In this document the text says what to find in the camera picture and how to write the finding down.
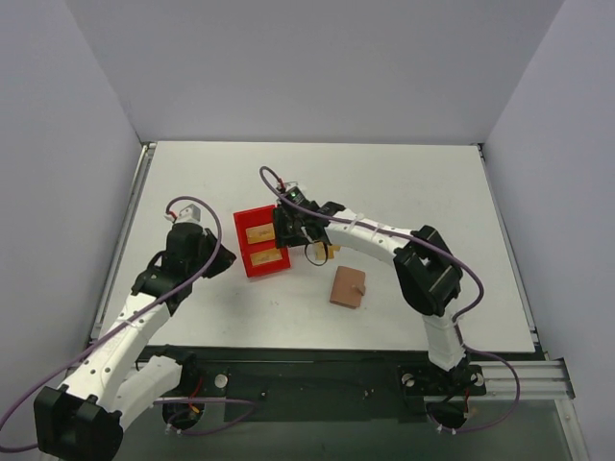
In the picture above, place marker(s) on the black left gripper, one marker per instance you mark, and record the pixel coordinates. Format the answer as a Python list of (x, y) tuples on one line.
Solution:
[(219, 256)]

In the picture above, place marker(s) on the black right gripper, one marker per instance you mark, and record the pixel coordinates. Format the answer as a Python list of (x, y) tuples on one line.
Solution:
[(284, 230)]

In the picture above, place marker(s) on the tan leather card holder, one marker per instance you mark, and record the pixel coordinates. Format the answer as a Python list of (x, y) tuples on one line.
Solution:
[(348, 287)]

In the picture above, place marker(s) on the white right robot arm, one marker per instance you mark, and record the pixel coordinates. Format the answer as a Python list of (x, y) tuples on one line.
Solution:
[(429, 281)]

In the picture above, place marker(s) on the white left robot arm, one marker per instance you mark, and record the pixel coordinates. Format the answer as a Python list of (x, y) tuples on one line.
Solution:
[(86, 416)]

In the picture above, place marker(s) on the gold card in bin upper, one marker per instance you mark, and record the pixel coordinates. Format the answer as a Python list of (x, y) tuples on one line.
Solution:
[(261, 233)]

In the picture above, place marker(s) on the gold card in bin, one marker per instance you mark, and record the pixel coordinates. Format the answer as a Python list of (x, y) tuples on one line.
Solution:
[(265, 257), (261, 233)]

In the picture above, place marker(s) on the gold card in bin lower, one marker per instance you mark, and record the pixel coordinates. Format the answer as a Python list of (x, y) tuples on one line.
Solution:
[(265, 257)]

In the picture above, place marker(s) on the gold card with black stripe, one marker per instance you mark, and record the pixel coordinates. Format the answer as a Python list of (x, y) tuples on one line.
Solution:
[(323, 252)]

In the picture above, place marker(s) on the red plastic bin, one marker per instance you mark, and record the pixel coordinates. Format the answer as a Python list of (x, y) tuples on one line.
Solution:
[(254, 217)]

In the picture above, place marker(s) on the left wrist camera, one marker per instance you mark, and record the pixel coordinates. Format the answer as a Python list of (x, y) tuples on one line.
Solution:
[(190, 214)]

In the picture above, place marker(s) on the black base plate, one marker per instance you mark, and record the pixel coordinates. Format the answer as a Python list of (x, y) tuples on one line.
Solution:
[(300, 386)]

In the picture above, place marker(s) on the aluminium frame rail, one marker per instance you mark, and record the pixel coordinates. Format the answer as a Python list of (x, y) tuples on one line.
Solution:
[(539, 380)]

